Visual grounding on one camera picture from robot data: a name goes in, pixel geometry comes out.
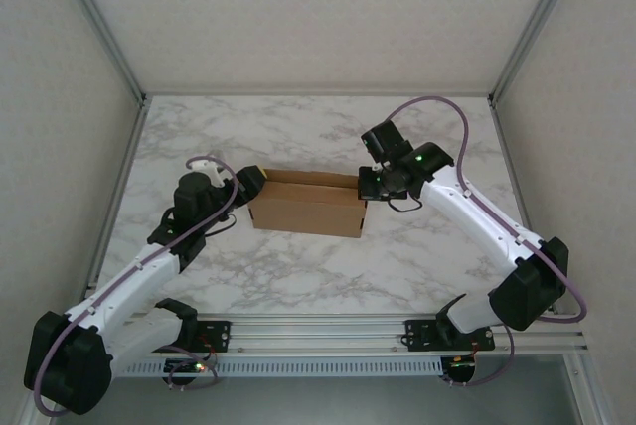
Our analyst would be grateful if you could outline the brown cardboard box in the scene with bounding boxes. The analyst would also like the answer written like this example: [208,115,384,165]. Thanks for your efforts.
[249,168,368,239]

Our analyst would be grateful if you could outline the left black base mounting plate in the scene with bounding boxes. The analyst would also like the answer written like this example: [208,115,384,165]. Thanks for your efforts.
[191,320,234,353]

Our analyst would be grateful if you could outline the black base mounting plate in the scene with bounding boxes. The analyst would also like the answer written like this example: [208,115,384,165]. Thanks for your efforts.
[404,318,497,352]
[191,320,234,353]

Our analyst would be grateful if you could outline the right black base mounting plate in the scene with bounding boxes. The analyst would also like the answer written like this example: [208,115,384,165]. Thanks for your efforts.
[404,318,497,352]

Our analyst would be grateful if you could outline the black controller board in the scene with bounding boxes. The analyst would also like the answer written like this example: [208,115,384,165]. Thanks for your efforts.
[443,355,479,382]
[163,358,210,377]

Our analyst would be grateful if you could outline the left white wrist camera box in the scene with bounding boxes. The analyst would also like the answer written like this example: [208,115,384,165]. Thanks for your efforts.
[186,157,229,189]

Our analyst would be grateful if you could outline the aluminium table side rail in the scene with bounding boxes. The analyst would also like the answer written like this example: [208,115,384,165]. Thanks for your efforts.
[77,96,150,317]
[489,96,556,315]

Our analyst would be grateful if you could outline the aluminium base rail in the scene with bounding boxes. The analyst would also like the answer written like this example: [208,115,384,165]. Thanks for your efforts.
[47,314,590,354]

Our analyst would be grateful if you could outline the slotted grey cable duct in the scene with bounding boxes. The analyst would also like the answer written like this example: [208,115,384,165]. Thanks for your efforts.
[121,357,446,377]

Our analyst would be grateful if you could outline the aluminium frame post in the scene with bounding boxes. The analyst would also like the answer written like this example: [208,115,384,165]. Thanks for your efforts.
[489,0,587,106]
[52,0,150,103]

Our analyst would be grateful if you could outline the aluminium frame leg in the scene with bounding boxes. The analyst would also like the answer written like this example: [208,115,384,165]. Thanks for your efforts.
[560,353,610,425]

